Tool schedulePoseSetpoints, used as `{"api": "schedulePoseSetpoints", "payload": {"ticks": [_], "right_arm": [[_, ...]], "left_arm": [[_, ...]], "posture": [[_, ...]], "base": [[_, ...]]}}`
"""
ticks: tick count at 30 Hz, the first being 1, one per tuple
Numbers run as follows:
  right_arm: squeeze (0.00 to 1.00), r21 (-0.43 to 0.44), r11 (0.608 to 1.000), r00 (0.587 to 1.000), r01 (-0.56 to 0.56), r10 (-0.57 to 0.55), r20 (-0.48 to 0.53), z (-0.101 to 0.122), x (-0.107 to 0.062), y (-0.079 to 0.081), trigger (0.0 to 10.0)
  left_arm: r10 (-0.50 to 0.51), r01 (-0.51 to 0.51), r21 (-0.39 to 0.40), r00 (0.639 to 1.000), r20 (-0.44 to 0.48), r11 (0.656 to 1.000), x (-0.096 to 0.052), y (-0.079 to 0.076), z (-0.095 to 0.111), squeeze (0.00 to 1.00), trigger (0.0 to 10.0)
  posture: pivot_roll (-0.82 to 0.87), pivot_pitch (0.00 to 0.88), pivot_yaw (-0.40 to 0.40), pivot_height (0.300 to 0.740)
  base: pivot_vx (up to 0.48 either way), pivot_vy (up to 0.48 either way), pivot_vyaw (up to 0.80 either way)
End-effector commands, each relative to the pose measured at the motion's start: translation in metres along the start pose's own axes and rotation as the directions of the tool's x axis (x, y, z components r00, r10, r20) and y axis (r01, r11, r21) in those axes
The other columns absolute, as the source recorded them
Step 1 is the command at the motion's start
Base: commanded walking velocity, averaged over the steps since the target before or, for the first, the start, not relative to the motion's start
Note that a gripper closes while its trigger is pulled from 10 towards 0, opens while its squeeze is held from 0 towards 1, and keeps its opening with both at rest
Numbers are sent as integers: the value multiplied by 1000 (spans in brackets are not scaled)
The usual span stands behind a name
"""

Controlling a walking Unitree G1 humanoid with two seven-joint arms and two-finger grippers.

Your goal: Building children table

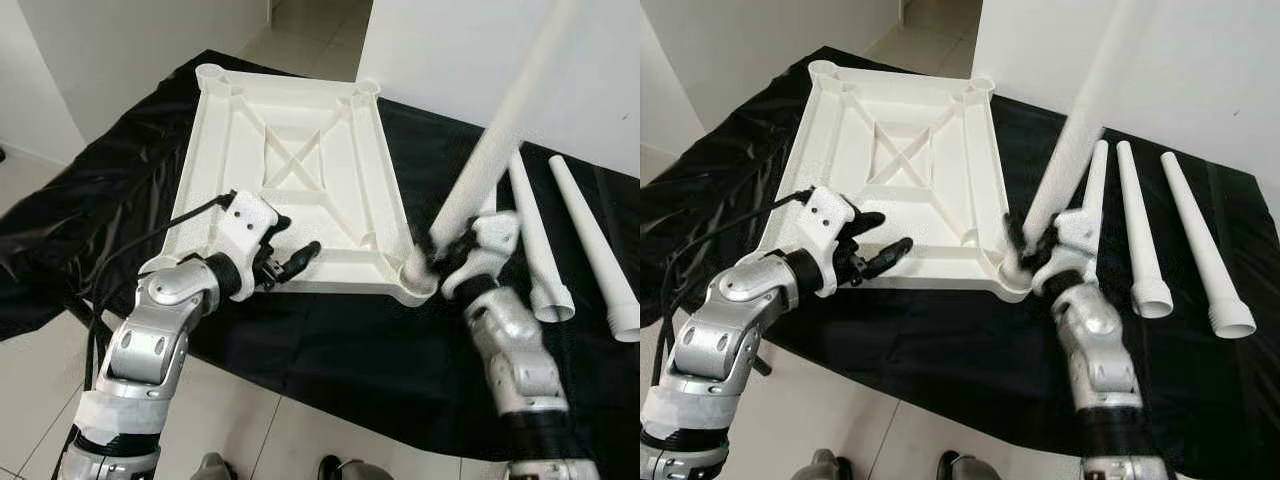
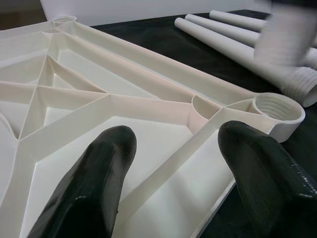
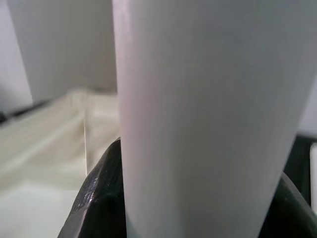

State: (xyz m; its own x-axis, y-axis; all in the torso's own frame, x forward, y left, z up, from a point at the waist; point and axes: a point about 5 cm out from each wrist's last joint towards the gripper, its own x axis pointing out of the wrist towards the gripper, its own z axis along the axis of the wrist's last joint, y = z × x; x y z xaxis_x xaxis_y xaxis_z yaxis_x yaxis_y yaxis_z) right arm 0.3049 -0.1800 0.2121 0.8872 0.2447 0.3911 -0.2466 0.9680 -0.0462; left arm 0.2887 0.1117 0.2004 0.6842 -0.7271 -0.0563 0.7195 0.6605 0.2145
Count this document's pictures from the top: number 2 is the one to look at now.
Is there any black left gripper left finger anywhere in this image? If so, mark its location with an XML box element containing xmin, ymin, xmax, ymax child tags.
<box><xmin>26</xmin><ymin>125</ymin><xmax>137</xmax><ymax>238</ymax></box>

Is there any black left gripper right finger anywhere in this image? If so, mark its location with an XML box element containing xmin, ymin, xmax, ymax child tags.
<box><xmin>217</xmin><ymin>120</ymin><xmax>317</xmax><ymax>238</ymax></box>

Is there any white plastic table top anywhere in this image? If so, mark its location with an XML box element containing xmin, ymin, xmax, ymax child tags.
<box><xmin>0</xmin><ymin>15</ymin><xmax>307</xmax><ymax>238</ymax></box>

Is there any white plastic table leg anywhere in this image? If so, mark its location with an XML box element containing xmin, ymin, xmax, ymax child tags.
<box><xmin>210</xmin><ymin>9</ymin><xmax>270</xmax><ymax>32</ymax></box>
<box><xmin>253</xmin><ymin>8</ymin><xmax>317</xmax><ymax>85</ymax></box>
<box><xmin>184</xmin><ymin>13</ymin><xmax>317</xmax><ymax>71</ymax></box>
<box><xmin>174</xmin><ymin>16</ymin><xmax>317</xmax><ymax>109</ymax></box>

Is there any black table cloth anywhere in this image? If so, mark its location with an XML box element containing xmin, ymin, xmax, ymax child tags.
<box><xmin>89</xmin><ymin>9</ymin><xmax>317</xmax><ymax>238</ymax></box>

